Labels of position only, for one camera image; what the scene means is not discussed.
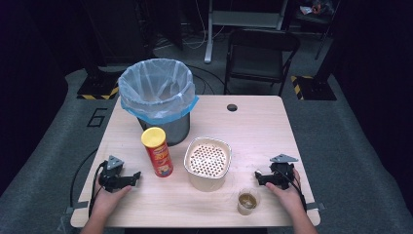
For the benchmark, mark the black stand base hazard tape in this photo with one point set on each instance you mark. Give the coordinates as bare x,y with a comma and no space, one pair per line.
97,87
316,89

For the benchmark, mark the person's left hand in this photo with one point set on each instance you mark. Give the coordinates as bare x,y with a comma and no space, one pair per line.
105,201

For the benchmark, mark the beige container with perforated strainer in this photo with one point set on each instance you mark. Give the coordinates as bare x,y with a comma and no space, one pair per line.
207,159

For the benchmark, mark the dark shelf with clutter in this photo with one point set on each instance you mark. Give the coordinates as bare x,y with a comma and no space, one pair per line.
316,9

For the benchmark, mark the grey tape strip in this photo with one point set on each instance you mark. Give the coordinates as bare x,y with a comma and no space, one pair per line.
315,206
78,206

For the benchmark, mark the white desk frame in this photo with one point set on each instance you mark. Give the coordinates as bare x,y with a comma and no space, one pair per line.
243,19

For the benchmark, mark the black folding chair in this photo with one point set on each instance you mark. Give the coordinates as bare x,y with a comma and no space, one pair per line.
256,61

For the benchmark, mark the red chips can yellow lid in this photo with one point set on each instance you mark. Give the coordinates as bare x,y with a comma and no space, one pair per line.
160,159

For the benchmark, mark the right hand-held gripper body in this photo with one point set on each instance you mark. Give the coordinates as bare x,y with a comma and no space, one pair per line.
283,174

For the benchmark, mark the person's right hand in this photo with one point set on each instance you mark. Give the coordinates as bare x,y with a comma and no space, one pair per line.
290,198

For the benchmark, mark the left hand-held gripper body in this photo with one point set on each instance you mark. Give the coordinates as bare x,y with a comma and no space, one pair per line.
112,180

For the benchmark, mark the clear plastic cup with tea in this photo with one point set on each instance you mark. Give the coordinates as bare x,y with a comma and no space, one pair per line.
247,202

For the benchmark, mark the grey metal trash bin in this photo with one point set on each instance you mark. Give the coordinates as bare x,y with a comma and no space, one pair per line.
177,130

